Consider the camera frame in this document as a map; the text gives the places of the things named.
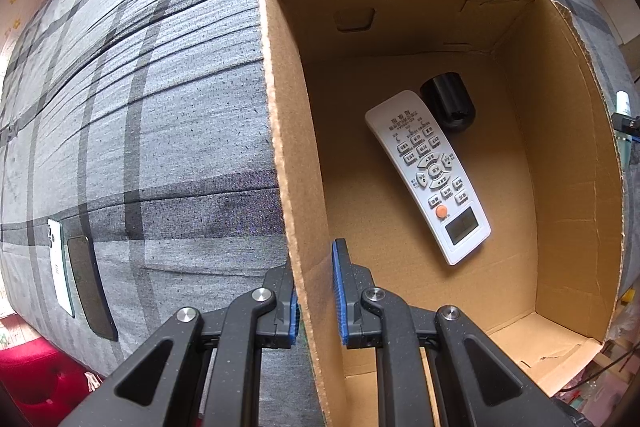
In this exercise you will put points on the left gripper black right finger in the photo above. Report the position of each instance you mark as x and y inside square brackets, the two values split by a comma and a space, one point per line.
[433, 367]

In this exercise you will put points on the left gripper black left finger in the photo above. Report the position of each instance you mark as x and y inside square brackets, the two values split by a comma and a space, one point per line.
[199, 369]

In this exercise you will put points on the brown cardboard box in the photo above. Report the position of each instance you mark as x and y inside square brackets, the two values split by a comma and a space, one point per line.
[463, 151]

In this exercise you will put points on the black cylindrical speaker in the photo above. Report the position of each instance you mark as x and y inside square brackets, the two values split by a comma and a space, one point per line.
[447, 99]

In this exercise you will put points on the black smartphone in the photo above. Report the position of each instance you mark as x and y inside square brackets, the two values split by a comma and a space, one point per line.
[89, 286]

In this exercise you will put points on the white remote control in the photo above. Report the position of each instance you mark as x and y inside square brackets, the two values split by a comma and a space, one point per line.
[432, 172]

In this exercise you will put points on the red tufted cushion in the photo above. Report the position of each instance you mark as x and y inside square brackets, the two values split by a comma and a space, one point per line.
[40, 385]

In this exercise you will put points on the grey plaid bed sheet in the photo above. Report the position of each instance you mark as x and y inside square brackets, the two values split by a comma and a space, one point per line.
[144, 125]

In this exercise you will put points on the white smartphone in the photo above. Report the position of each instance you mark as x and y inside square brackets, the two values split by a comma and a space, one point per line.
[60, 279]

